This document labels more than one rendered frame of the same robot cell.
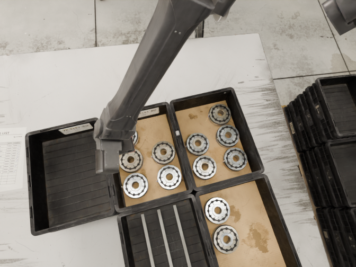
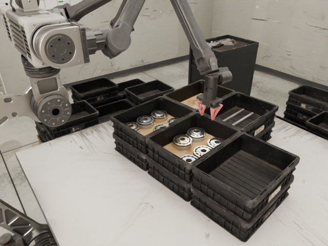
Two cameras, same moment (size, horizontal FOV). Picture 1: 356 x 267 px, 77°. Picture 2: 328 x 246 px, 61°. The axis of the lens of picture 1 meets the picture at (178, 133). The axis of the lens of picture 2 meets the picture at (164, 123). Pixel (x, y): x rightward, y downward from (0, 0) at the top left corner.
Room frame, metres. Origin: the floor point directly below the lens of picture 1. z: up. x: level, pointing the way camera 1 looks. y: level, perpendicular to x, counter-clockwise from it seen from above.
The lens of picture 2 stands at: (0.78, 1.15, 1.69)
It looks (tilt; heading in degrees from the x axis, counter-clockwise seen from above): 30 degrees down; 248
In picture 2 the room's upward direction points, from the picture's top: straight up
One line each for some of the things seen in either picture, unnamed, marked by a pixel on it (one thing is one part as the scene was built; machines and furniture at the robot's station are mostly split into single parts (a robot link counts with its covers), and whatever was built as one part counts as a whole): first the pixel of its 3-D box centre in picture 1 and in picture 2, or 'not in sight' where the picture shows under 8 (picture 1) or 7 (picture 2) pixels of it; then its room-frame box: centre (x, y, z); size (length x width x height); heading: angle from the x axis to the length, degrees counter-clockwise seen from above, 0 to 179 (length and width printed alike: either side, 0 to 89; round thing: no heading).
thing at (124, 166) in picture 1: (131, 159); (203, 152); (0.17, 0.19, 0.86); 0.10 x 0.10 x 0.01
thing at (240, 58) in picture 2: not in sight; (220, 81); (-0.99, -1.41, 0.45); 0.60 x 0.45 x 0.90; 14
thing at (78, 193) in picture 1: (74, 174); (245, 173); (0.08, 0.41, 0.87); 0.40 x 0.30 x 0.11; 21
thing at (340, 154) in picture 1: (340, 174); (115, 126); (0.33, -1.14, 0.31); 0.40 x 0.30 x 0.34; 14
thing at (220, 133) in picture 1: (228, 135); (145, 120); (0.33, -0.23, 0.86); 0.10 x 0.10 x 0.01
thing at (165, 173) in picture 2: not in sight; (192, 161); (0.19, 0.13, 0.76); 0.40 x 0.30 x 0.12; 21
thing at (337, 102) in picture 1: (325, 117); (73, 135); (0.72, -1.03, 0.37); 0.40 x 0.30 x 0.45; 14
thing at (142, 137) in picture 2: (214, 135); (153, 115); (0.30, -0.15, 0.92); 0.40 x 0.30 x 0.02; 21
